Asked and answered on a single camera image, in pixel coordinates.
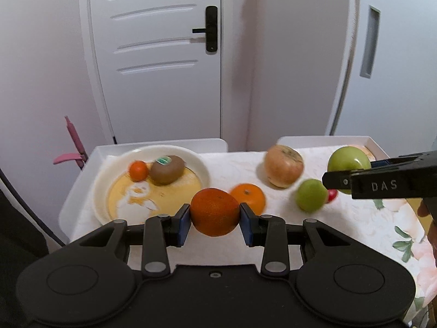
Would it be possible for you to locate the pink plastic hanger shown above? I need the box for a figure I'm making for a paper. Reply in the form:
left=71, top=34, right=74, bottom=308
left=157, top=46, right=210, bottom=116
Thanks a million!
left=53, top=115, right=89, bottom=170

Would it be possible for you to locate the white panel door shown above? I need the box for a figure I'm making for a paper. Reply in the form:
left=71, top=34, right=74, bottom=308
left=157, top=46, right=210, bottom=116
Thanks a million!
left=79, top=0, right=223, bottom=145

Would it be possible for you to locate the floral tablecloth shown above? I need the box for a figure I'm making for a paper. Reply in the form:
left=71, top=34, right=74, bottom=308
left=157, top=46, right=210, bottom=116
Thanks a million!
left=72, top=147, right=431, bottom=317

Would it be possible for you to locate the large green apple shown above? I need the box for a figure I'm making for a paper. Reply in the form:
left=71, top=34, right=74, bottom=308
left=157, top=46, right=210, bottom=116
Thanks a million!
left=328, top=146, right=372, bottom=195

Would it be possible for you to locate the grey recessed handle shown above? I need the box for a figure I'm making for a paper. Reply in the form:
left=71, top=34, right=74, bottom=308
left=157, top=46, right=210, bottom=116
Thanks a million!
left=359, top=5, right=381, bottom=78

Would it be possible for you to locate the white bowl with yellow inside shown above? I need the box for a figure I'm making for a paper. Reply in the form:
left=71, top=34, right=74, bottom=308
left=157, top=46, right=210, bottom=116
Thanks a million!
left=93, top=145, right=210, bottom=226

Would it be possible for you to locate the brown kiwi with sticker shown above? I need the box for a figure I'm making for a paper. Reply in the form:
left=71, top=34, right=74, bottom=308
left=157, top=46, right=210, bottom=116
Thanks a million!
left=150, top=155, right=186, bottom=186

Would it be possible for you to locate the white rimmed table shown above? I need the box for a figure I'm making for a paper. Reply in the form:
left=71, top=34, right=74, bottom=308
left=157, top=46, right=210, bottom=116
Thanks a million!
left=59, top=136, right=391, bottom=247

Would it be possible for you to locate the white cabinet door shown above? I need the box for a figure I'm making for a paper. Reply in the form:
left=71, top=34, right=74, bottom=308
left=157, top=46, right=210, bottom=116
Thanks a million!
left=326, top=0, right=437, bottom=154

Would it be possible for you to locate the dark orange mandarin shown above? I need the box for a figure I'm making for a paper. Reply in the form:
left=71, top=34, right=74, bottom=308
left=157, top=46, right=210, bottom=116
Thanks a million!
left=190, top=188, right=240, bottom=237

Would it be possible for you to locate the small green apple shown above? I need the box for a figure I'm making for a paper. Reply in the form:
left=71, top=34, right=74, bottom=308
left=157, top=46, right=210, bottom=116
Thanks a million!
left=295, top=178, right=329, bottom=212

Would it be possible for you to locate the black door lock handle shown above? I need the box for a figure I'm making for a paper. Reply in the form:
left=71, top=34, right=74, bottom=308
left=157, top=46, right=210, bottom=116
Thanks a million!
left=192, top=6, right=218, bottom=53

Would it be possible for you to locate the person's right hand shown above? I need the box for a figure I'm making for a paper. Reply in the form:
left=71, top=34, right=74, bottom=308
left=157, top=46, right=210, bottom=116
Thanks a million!
left=417, top=199, right=437, bottom=251

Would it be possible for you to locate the bright orange mandarin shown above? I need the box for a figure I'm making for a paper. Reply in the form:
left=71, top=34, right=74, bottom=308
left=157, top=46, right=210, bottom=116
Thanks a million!
left=229, top=183, right=266, bottom=214

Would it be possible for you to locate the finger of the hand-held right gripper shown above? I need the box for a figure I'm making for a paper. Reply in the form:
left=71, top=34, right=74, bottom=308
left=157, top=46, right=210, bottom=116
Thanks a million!
left=322, top=164, right=437, bottom=200
left=370, top=150, right=437, bottom=169

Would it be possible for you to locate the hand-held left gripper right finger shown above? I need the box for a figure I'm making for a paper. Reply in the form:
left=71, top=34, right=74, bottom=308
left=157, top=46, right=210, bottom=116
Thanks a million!
left=240, top=203, right=360, bottom=278

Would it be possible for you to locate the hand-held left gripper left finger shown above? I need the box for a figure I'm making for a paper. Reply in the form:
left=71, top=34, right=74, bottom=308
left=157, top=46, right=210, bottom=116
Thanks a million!
left=70, top=204, right=191, bottom=278

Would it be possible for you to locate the small tangerine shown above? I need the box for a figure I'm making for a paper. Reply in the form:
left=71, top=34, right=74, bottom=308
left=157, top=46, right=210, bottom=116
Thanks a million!
left=129, top=160, right=150, bottom=182

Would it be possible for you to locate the tan red apple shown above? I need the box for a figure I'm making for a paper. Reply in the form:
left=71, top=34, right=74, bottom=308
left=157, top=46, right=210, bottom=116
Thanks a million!
left=264, top=144, right=304, bottom=188

